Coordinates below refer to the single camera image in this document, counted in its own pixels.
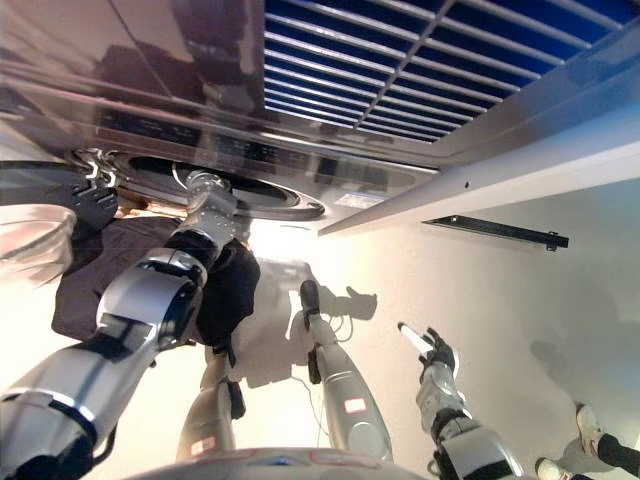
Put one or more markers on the wicker laundry basket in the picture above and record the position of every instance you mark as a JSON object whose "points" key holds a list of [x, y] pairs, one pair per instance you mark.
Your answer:
{"points": [[150, 207]]}

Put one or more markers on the dryer vent grille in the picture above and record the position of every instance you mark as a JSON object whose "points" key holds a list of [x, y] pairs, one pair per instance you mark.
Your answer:
{"points": [[400, 65]]}

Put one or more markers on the round glass washer door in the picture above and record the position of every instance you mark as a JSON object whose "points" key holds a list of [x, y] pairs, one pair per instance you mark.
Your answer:
{"points": [[75, 195]]}

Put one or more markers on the energy label sticker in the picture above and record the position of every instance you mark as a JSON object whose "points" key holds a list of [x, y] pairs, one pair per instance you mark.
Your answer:
{"points": [[360, 200]]}

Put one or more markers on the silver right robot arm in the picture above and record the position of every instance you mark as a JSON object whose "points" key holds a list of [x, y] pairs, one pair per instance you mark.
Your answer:
{"points": [[450, 415]]}

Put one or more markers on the black metal frame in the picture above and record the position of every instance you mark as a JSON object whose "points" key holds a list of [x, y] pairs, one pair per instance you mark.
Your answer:
{"points": [[500, 231]]}

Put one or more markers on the black right robot foot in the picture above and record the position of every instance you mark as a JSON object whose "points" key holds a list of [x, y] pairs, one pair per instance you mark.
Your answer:
{"points": [[310, 297]]}

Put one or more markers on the white cabinet side panel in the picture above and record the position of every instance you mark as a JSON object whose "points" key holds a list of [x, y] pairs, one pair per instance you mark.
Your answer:
{"points": [[525, 160]]}

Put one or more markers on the person leg black trousers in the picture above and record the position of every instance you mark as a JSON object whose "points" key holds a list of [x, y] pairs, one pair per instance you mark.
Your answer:
{"points": [[620, 447]]}

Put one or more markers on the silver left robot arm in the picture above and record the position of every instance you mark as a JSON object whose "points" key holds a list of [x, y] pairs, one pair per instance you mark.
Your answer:
{"points": [[135, 305]]}

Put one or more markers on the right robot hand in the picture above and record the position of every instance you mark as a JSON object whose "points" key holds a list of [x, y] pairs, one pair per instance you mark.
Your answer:
{"points": [[440, 350]]}

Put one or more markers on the dark grey washing machine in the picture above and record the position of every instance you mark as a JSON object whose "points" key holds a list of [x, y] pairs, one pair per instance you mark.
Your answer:
{"points": [[250, 150]]}

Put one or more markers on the silver left robot leg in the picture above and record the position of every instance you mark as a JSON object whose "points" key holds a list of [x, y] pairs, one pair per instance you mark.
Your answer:
{"points": [[210, 415]]}

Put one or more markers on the grey robot torso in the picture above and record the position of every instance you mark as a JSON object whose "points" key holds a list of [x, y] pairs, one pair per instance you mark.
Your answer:
{"points": [[285, 467]]}

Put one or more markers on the black garment with white print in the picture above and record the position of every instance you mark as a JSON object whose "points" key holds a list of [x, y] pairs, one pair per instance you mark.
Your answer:
{"points": [[90, 280]]}

